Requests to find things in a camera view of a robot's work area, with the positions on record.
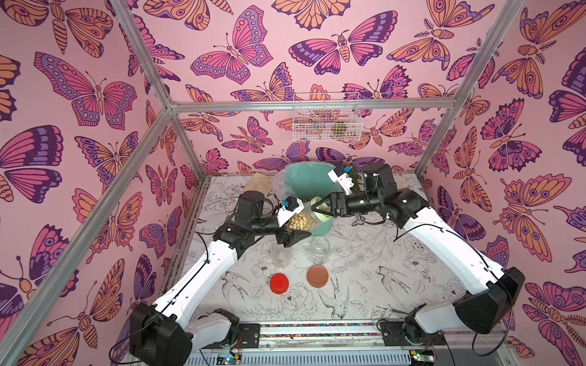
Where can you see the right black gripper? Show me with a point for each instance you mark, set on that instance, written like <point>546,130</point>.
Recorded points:
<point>332,204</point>

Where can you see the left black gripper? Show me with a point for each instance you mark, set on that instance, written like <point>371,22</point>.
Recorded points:
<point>292,238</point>

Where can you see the green jar lid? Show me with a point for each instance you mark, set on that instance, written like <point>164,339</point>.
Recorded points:
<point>320,209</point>

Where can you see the green-lid peanut jar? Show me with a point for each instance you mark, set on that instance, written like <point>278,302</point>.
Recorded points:
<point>303,221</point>

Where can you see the clear jar of peanuts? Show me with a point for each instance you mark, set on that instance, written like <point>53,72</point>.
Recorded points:
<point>281,255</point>

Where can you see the brown-lid peanut jar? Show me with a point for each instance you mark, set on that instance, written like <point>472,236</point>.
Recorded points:
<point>319,250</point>

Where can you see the brown jar lid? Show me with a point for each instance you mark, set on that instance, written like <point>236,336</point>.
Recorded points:
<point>317,276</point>

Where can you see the red jar lid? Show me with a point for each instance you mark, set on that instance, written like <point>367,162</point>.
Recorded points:
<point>279,283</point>

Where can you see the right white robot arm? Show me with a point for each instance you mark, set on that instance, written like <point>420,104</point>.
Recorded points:
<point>491,290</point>

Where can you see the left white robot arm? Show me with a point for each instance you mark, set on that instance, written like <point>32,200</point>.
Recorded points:
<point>159,333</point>

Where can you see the teal plastic trash bin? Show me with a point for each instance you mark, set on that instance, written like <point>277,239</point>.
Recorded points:
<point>308,180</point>

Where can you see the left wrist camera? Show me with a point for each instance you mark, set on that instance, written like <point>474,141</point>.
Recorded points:
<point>288,209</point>

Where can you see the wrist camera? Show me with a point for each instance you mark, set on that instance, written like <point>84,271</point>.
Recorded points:
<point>341,176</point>
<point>288,209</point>

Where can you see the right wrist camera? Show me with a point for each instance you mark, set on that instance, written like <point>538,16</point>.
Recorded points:
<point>341,176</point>

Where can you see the white wire basket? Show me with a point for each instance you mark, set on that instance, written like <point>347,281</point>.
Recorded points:
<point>327,120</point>

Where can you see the aluminium front rail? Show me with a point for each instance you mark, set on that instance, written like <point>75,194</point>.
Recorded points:
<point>352,334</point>

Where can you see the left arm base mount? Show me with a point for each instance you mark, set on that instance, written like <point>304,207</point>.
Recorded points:
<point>240,336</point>

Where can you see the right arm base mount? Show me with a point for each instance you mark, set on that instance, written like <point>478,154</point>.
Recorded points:
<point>407,332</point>

